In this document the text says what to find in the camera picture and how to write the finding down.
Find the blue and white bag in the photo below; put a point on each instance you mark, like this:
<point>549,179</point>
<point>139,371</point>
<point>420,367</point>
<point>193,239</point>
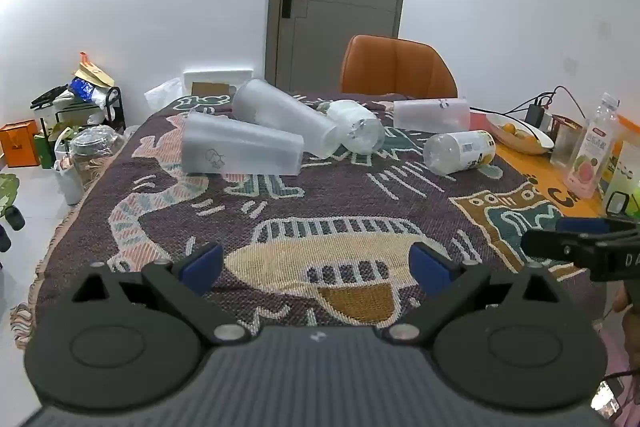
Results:
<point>85,88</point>

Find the brown cardboard box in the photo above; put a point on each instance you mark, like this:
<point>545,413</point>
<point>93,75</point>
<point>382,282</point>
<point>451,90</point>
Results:
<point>212,89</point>

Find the clear glass container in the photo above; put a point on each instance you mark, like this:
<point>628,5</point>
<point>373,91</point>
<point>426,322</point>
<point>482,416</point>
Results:
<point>567,142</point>

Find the clear cup with yellow label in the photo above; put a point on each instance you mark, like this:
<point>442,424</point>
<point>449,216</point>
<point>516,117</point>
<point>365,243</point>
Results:
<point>457,151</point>

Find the green and white carton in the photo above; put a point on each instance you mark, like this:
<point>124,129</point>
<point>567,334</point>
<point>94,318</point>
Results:
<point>622,179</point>

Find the white bowl of oranges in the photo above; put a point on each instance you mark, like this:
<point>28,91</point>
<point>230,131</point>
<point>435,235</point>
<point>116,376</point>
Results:
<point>520,134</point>

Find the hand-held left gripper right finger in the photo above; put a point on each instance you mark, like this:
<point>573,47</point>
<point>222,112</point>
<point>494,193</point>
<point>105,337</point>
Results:
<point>428,264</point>

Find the tall round frosted cup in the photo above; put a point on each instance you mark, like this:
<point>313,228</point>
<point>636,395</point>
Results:
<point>280,113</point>

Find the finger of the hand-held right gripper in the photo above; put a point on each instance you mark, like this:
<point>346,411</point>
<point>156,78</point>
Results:
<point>560,241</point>

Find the white plastic bag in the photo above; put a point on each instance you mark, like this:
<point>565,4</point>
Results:
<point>164,93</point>

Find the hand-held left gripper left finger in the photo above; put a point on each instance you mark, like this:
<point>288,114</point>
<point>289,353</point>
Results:
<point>202,268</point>

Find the orange leather chair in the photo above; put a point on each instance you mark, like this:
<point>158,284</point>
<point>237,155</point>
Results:
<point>397,67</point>

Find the person's right hand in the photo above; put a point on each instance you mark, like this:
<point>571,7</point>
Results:
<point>622,301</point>

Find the printed woven blanket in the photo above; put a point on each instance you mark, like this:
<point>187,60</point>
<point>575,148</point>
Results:
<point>340,207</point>

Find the clear crinkled plastic cup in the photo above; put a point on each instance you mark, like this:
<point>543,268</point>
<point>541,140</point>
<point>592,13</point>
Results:
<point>357,127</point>

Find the black metal rack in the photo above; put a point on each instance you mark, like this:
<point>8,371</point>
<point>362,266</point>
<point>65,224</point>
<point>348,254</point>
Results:
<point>114,109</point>

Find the yellow paper bag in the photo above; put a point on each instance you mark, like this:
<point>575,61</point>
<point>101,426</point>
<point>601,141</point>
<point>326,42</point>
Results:
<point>94,74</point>

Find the frosted rectangular cup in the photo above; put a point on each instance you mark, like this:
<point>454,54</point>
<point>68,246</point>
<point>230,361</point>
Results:
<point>430,114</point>

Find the square frosted cup with print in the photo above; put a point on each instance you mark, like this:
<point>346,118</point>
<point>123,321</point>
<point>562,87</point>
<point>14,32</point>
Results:
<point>240,144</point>

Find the orange box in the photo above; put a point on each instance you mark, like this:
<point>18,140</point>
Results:
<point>20,144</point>

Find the pink label drink bottle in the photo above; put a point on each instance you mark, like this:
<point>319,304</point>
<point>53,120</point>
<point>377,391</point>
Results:
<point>590,152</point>

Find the phone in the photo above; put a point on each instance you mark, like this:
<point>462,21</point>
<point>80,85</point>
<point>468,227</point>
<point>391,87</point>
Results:
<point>607,399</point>

